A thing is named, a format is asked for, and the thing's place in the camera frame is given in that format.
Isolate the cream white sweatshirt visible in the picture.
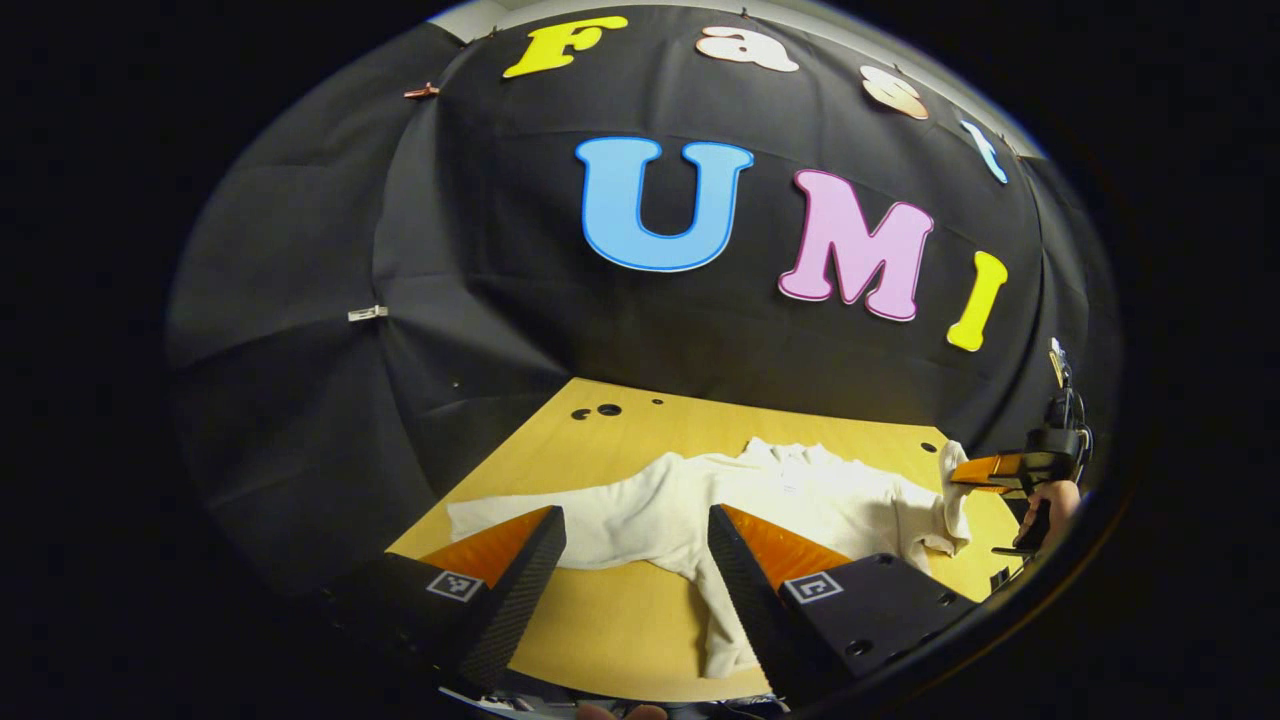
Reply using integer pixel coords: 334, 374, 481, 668
447, 437, 973, 681

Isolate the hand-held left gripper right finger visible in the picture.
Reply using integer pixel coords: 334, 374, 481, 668
707, 503, 981, 706

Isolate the black backdrop cloth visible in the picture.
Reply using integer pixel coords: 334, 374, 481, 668
165, 5, 1121, 601

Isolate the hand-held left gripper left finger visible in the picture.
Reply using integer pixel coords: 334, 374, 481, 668
320, 505, 568, 696

